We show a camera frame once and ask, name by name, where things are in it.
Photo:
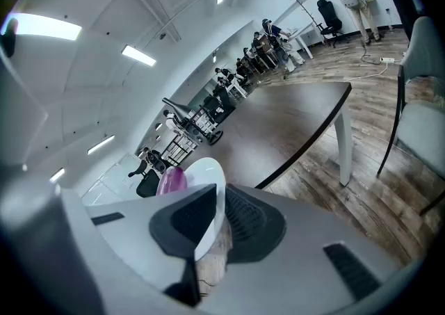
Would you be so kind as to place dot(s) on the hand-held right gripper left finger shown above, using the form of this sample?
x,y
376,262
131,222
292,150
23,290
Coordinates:
x,y
180,223

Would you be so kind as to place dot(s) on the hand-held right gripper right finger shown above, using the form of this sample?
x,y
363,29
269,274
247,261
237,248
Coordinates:
x,y
253,230

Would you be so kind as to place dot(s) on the purple eggplant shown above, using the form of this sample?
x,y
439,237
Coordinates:
x,y
172,181

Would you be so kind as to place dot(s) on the white round plate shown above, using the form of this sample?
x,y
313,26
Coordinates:
x,y
208,174

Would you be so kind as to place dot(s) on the black office chair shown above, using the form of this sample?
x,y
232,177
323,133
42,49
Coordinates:
x,y
328,18
147,185

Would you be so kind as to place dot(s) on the black cone lamp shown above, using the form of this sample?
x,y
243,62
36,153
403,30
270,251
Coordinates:
x,y
177,108

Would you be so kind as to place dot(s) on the white table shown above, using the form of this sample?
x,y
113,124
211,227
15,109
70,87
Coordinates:
x,y
236,87
299,33

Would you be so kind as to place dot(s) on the white power strip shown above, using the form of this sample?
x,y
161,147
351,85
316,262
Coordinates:
x,y
387,60

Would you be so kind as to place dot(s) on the wooden coat rack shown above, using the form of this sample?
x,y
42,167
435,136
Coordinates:
x,y
307,11

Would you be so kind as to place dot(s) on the grey upholstered chair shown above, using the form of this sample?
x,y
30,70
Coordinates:
x,y
424,49

